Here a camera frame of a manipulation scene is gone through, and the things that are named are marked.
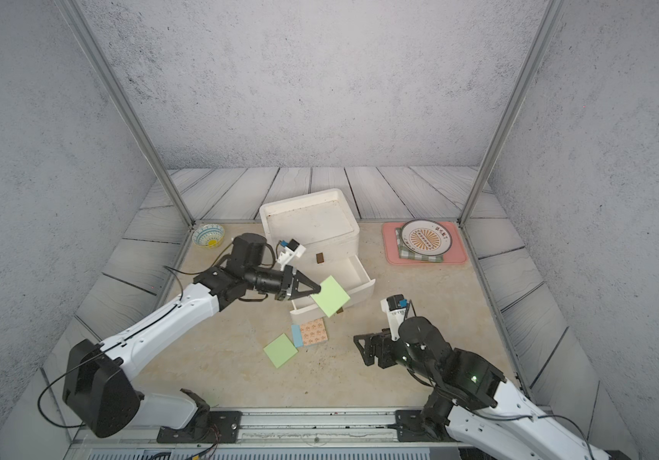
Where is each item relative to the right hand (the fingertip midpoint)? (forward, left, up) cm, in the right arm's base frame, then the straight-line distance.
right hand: (369, 338), depth 68 cm
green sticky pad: (+8, +9, +5) cm, 13 cm away
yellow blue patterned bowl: (+49, +60, -17) cm, 79 cm away
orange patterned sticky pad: (+10, +15, -19) cm, 26 cm away
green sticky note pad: (+5, +25, -20) cm, 33 cm away
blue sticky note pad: (+9, +21, -19) cm, 30 cm away
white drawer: (+26, +5, -11) cm, 29 cm away
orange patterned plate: (+49, -26, -19) cm, 59 cm away
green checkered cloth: (+41, -17, -19) cm, 48 cm away
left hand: (+8, +11, +7) cm, 15 cm away
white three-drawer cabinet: (+34, +12, +3) cm, 36 cm away
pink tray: (+41, -35, -20) cm, 58 cm away
